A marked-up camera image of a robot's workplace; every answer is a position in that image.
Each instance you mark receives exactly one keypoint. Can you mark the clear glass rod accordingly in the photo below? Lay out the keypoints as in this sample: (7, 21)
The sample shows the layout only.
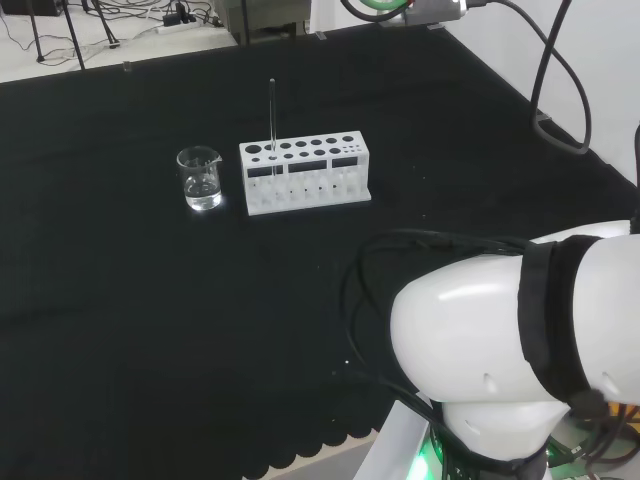
(272, 115)

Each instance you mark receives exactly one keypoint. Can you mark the white test tube rack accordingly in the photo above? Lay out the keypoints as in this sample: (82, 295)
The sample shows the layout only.
(305, 194)

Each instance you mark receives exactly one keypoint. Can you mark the clear glass beaker with water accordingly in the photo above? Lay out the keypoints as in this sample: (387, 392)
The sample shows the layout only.
(200, 185)

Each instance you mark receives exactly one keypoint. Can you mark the black bench cloth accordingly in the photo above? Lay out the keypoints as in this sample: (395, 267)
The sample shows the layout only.
(125, 280)

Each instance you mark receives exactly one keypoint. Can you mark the white power strip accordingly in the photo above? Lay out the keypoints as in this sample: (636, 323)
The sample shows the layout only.
(175, 27)

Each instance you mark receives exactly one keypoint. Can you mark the black power adapter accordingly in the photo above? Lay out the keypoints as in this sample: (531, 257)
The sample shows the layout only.
(175, 19)

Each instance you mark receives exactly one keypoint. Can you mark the black tripod leg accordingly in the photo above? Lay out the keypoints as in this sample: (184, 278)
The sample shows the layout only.
(74, 35)
(38, 40)
(107, 27)

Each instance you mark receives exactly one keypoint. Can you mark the black box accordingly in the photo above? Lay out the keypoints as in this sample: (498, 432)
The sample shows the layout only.
(30, 6)

